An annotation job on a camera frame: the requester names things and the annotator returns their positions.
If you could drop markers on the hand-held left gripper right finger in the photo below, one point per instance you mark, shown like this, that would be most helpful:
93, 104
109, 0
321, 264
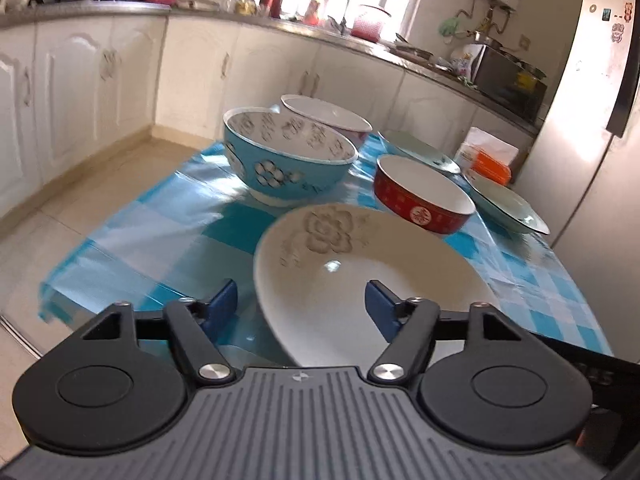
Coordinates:
380, 310

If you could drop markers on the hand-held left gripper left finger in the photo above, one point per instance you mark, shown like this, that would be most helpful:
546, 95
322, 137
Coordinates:
222, 301

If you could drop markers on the white floral plate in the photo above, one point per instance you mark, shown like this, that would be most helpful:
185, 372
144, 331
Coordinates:
325, 280

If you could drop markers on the pink floral bowl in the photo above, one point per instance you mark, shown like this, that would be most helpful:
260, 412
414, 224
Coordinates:
325, 110

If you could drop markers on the red bowl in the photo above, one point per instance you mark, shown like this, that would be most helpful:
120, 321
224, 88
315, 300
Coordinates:
415, 210

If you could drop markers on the blue checkered tablecloth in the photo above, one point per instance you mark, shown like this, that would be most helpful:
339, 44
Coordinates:
150, 220

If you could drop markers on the blue floral bowl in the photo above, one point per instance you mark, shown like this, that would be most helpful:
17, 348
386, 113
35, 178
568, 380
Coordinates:
280, 175

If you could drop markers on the pale green plate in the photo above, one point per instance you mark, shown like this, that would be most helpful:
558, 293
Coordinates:
415, 147
505, 205

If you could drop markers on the orange tissue packet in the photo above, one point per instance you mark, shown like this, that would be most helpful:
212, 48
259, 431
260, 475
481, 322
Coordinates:
492, 165

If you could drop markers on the silver refrigerator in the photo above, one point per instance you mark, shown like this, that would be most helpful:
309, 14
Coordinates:
590, 160

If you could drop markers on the black microwave oven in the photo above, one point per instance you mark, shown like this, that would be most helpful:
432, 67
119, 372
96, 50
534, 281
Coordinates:
505, 85

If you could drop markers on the white kitchen cabinets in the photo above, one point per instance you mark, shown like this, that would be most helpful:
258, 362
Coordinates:
75, 85

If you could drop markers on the white floral kettle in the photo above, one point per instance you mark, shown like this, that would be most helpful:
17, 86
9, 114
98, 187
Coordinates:
465, 60

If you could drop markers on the pink plastic basket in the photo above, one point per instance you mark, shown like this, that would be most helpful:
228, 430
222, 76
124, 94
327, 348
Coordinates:
370, 22

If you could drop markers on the grey kitchen countertop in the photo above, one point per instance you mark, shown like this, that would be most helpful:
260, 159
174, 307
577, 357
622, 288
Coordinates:
200, 14

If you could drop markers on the green hanging cloth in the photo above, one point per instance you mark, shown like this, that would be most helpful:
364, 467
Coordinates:
452, 27

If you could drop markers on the orange dish soap bottle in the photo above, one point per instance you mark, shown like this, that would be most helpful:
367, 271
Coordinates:
315, 10

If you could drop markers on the metal kitchen faucet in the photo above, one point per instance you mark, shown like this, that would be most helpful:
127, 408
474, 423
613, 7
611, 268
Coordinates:
345, 5

